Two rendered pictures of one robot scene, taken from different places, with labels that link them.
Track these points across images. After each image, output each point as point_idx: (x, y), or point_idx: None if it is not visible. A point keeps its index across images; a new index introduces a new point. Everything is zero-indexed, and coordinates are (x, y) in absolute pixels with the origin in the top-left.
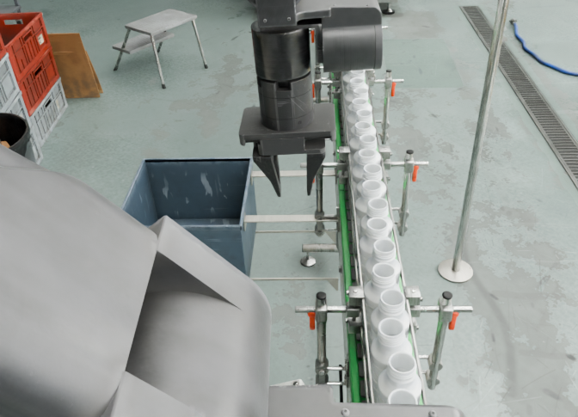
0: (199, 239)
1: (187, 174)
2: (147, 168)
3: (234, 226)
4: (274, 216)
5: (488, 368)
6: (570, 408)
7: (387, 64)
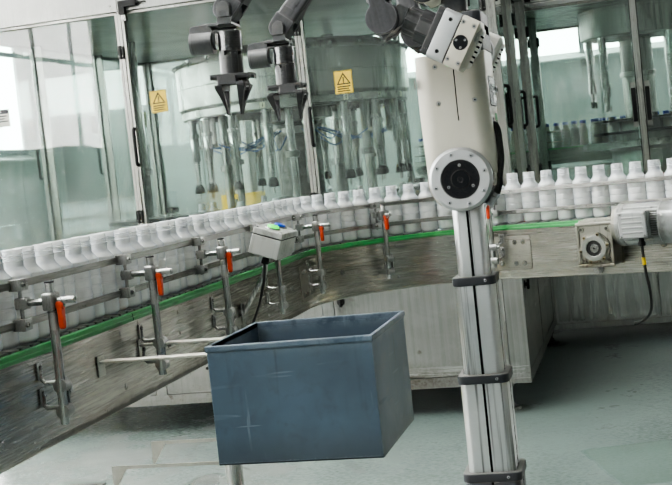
0: (306, 338)
1: (309, 369)
2: (370, 352)
3: (262, 321)
4: (211, 338)
5: None
6: None
7: None
